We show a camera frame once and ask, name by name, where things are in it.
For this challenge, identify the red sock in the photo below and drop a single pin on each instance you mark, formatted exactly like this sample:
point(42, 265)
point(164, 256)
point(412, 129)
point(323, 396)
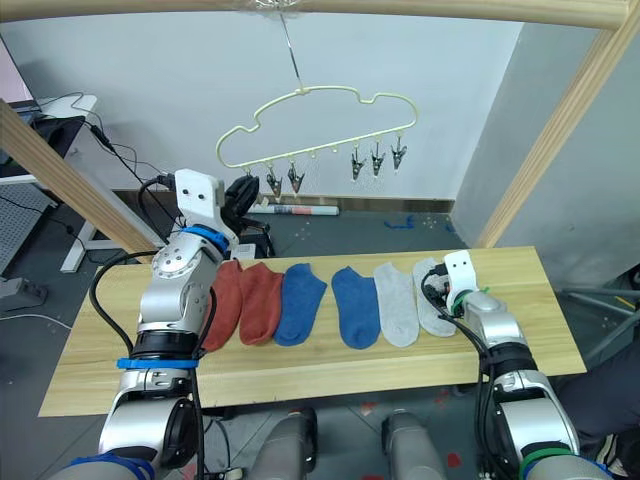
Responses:
point(225, 305)
point(260, 305)

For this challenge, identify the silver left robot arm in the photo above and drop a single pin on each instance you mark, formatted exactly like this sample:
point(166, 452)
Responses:
point(175, 280)

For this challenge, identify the rolled paper tube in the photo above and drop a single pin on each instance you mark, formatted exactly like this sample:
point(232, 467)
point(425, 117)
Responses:
point(300, 210)

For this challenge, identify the white desk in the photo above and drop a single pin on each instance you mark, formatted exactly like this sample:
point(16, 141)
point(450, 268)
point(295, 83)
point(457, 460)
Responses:
point(85, 235)

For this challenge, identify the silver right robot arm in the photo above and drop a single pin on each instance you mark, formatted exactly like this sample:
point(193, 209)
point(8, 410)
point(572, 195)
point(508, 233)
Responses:
point(500, 325)

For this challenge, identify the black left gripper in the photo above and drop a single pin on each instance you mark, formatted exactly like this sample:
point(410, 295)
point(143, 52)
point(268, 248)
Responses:
point(231, 212)

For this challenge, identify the cream cloud-shaped clip hanger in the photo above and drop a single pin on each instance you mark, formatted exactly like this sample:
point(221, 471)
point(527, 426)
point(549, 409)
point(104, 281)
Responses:
point(300, 92)

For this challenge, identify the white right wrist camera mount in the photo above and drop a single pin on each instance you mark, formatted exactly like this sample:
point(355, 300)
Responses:
point(460, 272)

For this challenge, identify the grey sock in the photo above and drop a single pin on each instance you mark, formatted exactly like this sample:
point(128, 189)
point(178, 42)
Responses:
point(397, 310)
point(433, 326)

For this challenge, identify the dark trouser leg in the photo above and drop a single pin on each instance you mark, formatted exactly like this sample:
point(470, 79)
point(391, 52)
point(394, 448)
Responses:
point(610, 395)

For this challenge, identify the grey rounded robot leg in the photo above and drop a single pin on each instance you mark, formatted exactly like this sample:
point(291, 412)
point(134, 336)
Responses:
point(410, 445)
point(290, 445)

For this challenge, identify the blue floor tape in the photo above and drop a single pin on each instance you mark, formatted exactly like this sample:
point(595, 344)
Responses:
point(400, 223)

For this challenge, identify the wooden frame post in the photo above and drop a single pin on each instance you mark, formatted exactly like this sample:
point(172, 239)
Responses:
point(60, 170)
point(560, 130)

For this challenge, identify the blue sock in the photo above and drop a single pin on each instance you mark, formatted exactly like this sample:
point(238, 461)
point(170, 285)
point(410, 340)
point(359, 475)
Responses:
point(357, 310)
point(297, 310)

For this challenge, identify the grey perforated panel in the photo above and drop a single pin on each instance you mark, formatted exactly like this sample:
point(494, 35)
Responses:
point(20, 220)

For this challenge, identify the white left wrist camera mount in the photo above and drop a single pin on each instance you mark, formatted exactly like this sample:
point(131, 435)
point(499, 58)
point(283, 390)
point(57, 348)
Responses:
point(197, 192)

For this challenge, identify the black and white shoe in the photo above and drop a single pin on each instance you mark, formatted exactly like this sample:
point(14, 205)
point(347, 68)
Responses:
point(612, 452)

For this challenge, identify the grey power strip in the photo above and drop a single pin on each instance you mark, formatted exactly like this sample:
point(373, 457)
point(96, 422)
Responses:
point(22, 290)

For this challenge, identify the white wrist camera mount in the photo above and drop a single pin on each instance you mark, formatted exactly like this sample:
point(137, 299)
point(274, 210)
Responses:
point(197, 192)
point(460, 272)

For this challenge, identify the black stand with white label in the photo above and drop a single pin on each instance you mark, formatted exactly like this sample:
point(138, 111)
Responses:
point(255, 240)

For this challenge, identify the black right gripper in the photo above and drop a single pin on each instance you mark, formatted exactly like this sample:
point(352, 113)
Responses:
point(436, 289)

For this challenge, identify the metal hanger clip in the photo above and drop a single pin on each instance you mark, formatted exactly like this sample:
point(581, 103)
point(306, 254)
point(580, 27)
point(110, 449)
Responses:
point(273, 184)
point(376, 162)
point(247, 175)
point(295, 181)
point(356, 167)
point(398, 157)

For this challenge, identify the black tripod stand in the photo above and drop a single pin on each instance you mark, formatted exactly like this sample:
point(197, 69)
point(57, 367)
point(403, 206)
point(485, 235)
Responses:
point(600, 300)

